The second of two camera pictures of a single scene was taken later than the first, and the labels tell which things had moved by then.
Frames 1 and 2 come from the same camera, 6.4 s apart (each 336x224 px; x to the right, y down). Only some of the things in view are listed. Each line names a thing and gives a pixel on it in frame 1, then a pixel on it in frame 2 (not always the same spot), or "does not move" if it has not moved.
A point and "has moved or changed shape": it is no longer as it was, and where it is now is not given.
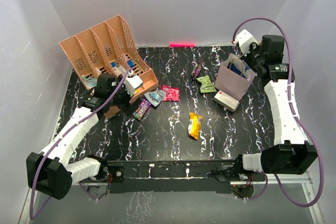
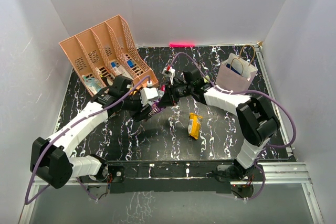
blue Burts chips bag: x=235 y=69 has moved or changed shape
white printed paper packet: x=119 y=70 does not move
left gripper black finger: x=135 y=104 → x=147 y=109
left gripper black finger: x=128 y=109 → x=140 y=116
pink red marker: x=172 y=44 does not move
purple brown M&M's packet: x=142 y=110 has moved or changed shape
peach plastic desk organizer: x=109 y=49 does not move
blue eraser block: x=130 y=63 does not move
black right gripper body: x=255 y=59 → x=184 y=89
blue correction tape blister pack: x=90 y=81 does not move
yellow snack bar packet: x=193 y=127 does not move
